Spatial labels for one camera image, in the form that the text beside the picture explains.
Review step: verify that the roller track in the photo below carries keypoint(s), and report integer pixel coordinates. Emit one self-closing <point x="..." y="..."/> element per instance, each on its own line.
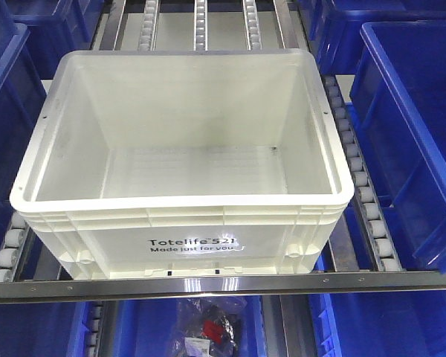
<point x="12" y="247"/>
<point x="146" y="40"/>
<point x="200" y="25"/>
<point x="366" y="205"/>
<point x="252" y="30"/>

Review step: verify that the plastic bag with parts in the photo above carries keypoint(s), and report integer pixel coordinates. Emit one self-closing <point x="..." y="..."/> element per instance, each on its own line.
<point x="208" y="326"/>

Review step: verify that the rear roller track middle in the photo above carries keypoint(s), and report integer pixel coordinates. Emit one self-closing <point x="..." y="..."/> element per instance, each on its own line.
<point x="200" y="25"/>

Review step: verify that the blue bin upper left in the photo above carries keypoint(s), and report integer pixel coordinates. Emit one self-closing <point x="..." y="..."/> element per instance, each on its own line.
<point x="56" y="28"/>

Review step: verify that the steel front shelf rail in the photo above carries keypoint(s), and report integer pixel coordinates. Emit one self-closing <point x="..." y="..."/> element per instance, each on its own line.
<point x="190" y="287"/>

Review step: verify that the rear roller track right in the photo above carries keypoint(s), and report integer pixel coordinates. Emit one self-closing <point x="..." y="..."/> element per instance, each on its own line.
<point x="252" y="30"/>

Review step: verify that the blue bin lower centre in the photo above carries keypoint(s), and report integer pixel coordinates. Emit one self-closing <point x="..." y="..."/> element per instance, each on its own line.
<point x="144" y="328"/>

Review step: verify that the blue bin lower left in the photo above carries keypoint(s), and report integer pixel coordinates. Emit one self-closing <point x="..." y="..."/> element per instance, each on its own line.
<point x="44" y="329"/>

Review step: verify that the blue bin upper right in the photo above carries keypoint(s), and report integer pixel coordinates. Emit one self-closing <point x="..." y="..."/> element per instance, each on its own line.
<point x="333" y="27"/>

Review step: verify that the white plastic Totelife bin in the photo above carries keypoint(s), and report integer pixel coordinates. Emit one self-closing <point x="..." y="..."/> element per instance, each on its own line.
<point x="153" y="163"/>

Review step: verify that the rear roller track left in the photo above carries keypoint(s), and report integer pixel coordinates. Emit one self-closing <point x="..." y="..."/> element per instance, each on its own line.
<point x="146" y="40"/>

